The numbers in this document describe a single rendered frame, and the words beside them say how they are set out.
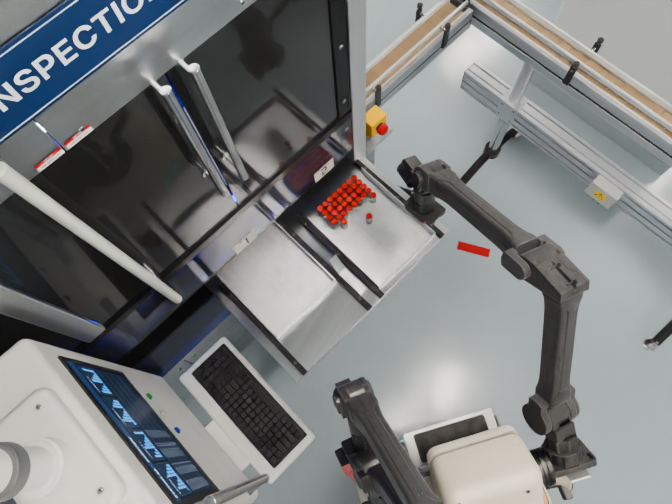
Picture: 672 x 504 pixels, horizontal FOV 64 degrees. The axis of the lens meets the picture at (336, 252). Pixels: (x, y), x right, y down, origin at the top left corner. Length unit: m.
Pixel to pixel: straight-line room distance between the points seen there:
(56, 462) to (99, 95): 0.61
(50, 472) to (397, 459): 0.59
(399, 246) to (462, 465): 0.80
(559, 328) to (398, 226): 0.79
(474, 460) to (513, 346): 1.50
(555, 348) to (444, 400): 1.42
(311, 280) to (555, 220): 1.54
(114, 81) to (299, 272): 0.99
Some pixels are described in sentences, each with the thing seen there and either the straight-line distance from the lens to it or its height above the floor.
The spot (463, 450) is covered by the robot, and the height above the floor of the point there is 1.33.
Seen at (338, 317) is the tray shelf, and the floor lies 0.88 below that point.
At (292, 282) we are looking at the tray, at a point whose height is 0.88.
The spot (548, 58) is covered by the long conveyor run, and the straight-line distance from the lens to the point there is 2.17.
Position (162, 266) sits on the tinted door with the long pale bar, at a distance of 1.47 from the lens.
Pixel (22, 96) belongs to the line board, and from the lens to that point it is 0.89.
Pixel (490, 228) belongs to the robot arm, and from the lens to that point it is 1.22.
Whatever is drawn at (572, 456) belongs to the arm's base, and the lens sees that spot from 1.41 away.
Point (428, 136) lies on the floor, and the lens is 3.00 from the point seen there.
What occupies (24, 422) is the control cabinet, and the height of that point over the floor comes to 1.58.
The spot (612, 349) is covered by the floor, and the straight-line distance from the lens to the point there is 2.83.
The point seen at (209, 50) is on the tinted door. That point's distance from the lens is 1.07.
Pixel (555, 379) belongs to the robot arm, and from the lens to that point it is 1.28.
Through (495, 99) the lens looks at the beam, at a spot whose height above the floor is 0.52.
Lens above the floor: 2.56
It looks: 71 degrees down
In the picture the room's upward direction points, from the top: 9 degrees counter-clockwise
